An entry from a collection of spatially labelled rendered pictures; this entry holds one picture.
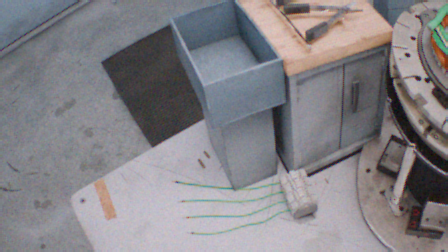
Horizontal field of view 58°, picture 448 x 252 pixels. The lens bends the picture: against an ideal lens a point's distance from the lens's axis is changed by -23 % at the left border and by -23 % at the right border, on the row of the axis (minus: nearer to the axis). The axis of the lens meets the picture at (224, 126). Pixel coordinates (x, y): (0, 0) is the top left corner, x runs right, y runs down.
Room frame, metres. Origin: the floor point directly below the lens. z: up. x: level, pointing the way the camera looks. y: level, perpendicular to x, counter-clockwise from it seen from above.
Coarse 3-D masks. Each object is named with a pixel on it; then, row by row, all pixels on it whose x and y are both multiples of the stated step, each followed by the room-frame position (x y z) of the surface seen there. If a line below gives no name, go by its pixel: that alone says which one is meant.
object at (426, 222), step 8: (432, 200) 0.29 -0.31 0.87; (440, 200) 0.28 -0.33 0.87; (424, 208) 0.29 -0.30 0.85; (432, 208) 0.28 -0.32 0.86; (440, 208) 0.27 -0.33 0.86; (424, 216) 0.28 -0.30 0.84; (432, 216) 0.27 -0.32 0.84; (440, 216) 0.27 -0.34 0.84; (424, 224) 0.26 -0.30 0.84; (432, 224) 0.26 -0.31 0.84; (440, 224) 0.25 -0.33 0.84
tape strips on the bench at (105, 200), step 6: (102, 180) 0.54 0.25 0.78; (96, 186) 0.53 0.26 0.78; (102, 186) 0.53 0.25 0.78; (96, 192) 0.52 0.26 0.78; (102, 192) 0.52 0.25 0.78; (108, 192) 0.51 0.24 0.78; (102, 198) 0.50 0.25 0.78; (108, 198) 0.50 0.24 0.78; (102, 204) 0.49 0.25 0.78; (108, 204) 0.49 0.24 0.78; (108, 210) 0.47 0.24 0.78; (114, 210) 0.47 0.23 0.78; (108, 216) 0.46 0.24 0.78; (114, 216) 0.46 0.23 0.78
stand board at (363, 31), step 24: (240, 0) 0.62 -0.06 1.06; (312, 0) 0.59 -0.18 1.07; (336, 0) 0.58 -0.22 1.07; (360, 0) 0.58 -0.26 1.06; (264, 24) 0.54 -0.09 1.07; (312, 24) 0.53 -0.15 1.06; (336, 24) 0.52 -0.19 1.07; (360, 24) 0.52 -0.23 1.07; (384, 24) 0.51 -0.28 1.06; (288, 48) 0.48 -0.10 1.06; (312, 48) 0.48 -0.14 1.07; (336, 48) 0.47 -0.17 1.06; (360, 48) 0.48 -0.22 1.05; (288, 72) 0.45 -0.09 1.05
